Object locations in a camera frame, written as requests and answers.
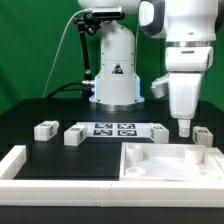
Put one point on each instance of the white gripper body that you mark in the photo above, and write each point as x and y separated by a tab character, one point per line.
183	89

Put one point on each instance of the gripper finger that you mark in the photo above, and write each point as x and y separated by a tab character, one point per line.
184	128

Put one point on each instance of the white square tabletop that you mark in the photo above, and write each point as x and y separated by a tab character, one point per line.
170	162

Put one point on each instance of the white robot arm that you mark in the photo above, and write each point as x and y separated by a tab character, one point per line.
188	27

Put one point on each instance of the AprilTag marker sheet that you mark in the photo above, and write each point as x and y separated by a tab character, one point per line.
112	130

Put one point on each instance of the white U-shaped obstacle fence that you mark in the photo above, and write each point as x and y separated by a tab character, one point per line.
102	193

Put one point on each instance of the grey depth camera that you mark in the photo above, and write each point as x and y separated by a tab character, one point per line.
107	12

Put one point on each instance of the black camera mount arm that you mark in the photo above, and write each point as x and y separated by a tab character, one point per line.
86	25

